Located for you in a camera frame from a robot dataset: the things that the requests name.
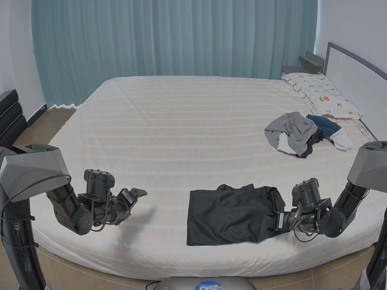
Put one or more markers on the white printed pillow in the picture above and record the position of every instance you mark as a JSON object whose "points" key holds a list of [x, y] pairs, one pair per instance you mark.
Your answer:
{"points": [[323, 94]]}

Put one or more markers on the black T-shirt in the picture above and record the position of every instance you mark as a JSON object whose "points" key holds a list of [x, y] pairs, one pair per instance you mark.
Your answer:
{"points": [[229, 216]]}

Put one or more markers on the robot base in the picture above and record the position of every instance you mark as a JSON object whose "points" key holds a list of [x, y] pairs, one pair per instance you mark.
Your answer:
{"points": [[202, 284]]}

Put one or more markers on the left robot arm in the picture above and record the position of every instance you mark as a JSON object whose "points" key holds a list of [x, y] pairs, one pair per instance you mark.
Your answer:
{"points": [[33, 168]]}

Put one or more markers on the grey bedside table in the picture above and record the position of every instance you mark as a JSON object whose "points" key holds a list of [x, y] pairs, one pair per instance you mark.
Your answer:
{"points": [[304, 65]]}

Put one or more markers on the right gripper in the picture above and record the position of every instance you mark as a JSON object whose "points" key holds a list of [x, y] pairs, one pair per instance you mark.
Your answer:
{"points": [[290, 220]]}

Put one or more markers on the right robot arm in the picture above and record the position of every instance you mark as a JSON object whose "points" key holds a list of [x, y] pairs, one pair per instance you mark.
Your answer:
{"points": [[365, 168]]}

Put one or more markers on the blue-green curtain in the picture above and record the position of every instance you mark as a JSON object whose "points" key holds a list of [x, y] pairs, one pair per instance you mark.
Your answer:
{"points": [[166, 29]]}

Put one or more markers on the pile of clothes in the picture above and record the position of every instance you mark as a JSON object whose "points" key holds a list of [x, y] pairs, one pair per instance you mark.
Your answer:
{"points": [[294, 131]]}

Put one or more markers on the black chest of drawers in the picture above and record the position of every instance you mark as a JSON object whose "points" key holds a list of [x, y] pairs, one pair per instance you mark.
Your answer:
{"points": [[10, 116]]}

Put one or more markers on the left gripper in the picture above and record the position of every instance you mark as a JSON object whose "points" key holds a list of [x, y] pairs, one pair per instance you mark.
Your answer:
{"points": [[119, 207]]}

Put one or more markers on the bed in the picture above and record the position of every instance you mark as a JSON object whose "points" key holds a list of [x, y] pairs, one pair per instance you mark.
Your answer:
{"points": [[181, 125]]}

